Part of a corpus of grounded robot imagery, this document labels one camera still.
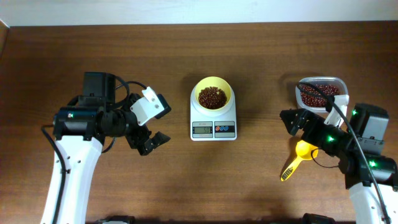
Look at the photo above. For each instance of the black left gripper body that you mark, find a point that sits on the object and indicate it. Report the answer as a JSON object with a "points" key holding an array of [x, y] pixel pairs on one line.
{"points": [[134, 134]]}

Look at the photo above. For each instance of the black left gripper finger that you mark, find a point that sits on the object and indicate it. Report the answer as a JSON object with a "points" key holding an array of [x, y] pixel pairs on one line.
{"points": [[145, 148], [159, 139]]}

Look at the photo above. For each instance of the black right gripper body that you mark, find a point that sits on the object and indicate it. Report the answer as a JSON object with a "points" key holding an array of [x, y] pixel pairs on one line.
{"points": [[318, 132]]}

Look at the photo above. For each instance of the yellow plastic measuring scoop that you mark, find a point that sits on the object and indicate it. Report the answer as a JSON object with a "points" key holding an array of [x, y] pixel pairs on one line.
{"points": [[300, 155]]}

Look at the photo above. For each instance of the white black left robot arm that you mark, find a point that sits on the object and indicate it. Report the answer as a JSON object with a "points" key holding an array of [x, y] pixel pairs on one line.
{"points": [[106, 108]]}

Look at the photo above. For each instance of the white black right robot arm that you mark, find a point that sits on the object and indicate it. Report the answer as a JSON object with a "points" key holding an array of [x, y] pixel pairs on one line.
{"points": [[370, 177]]}

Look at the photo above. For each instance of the white digital kitchen scale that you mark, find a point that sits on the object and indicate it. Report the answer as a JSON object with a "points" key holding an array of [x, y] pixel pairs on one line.
{"points": [[206, 125]]}

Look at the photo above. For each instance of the red beans in bowl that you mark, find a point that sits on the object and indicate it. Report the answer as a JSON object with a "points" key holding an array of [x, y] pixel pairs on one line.
{"points": [[212, 98]]}

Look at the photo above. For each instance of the yellow plastic bowl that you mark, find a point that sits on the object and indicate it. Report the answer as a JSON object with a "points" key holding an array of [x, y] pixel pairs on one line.
{"points": [[213, 81]]}

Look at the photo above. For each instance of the red beans in container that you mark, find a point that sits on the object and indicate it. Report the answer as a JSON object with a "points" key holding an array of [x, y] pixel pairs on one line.
{"points": [[312, 98]]}

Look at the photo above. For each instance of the clear plastic container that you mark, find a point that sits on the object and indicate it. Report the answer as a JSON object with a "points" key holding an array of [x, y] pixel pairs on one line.
{"points": [[320, 81]]}

